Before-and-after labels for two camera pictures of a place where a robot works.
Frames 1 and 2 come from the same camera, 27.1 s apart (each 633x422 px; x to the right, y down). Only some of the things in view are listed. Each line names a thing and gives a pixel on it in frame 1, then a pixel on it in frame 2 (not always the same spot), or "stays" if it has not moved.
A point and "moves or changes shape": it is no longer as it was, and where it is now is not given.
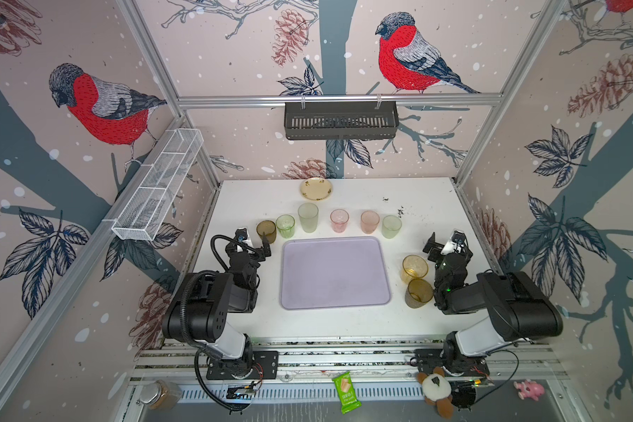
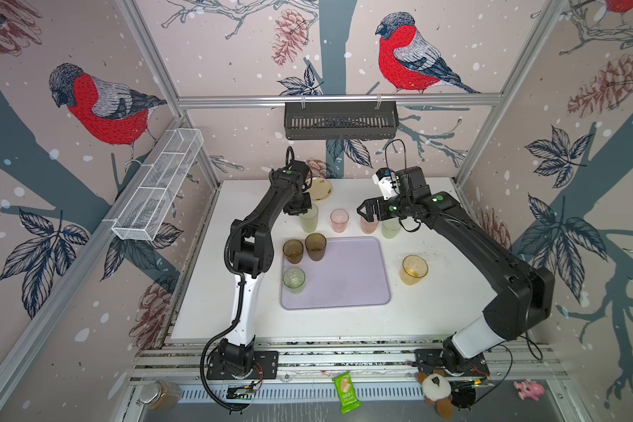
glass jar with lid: [160, 395] stays
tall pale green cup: [309, 214] stays
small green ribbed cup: [286, 225] → [294, 278]
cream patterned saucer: [316, 188] stays
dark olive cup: [419, 293] → [316, 245]
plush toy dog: [437, 389] stays
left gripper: [258, 254] → [308, 205]
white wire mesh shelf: [143, 210] stays
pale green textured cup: [391, 225] stays
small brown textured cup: [268, 228] moves or changes shape
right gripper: [437, 251] → [371, 207]
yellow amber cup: [414, 266] stays
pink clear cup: [339, 219] stays
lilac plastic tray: [331, 272] stays
